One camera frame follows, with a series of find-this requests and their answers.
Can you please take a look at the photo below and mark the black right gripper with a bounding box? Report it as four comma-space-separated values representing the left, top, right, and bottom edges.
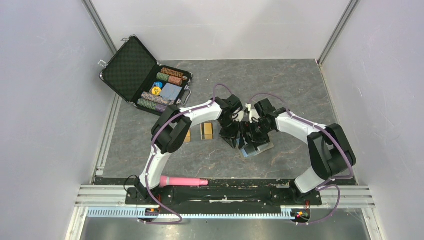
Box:
239, 120, 273, 150

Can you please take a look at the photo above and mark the beige card holder wallet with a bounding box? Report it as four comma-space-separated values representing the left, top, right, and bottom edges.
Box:
237, 133, 274, 158

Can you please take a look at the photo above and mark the gold credit card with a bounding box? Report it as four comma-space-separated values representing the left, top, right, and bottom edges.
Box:
200, 122, 214, 140
184, 129, 191, 143

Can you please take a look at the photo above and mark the pink cylindrical marker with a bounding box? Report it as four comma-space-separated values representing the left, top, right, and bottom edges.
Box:
159, 175, 209, 187

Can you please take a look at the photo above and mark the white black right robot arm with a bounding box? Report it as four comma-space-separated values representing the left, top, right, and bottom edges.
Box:
238, 99, 357, 204

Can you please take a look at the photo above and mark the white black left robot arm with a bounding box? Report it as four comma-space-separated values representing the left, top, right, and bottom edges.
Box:
137, 95, 242, 204

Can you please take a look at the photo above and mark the black poker chip case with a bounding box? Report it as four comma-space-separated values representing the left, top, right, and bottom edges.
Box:
99, 35, 193, 116

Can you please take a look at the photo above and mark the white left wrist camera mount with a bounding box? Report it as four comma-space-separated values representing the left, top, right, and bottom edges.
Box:
231, 111, 245, 122

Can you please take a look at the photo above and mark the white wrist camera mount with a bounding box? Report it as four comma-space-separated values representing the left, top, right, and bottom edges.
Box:
244, 103, 260, 123
231, 111, 245, 122

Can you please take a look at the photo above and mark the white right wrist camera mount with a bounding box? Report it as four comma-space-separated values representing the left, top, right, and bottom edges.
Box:
244, 103, 260, 123

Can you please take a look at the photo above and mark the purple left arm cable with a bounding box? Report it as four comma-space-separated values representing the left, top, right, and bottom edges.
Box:
145, 83, 234, 225

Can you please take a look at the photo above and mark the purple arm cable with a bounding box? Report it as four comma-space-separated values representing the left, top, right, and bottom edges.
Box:
248, 92, 355, 225
145, 83, 234, 225

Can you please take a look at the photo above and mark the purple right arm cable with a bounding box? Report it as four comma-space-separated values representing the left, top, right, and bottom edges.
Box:
248, 92, 355, 225

